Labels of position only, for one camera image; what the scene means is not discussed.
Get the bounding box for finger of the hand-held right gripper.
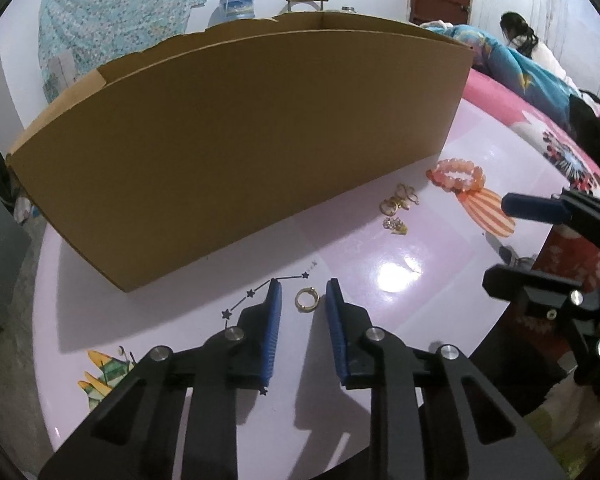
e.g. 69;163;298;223
501;187;600;261
482;264;600;386

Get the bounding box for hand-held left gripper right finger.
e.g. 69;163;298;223
325;277;566;480

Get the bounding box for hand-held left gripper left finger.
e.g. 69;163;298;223
37;280;284;480

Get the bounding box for plain gold ring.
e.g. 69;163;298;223
295;287;320;313

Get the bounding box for pink bead bracelet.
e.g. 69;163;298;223
426;159;486;193

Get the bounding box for brown cardboard box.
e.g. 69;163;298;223
5;12;473;293

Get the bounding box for person's dark pants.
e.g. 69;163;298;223
467;305;581;416

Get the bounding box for black cloth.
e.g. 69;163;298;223
567;91;600;183

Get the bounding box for person's white green jacket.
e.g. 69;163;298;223
522;400;600;461

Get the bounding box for blue printed blanket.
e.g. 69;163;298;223
422;20;600;128

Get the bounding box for blue water jug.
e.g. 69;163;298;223
219;0;257;23

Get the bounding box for teal patterned cloth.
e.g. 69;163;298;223
37;0;208;103

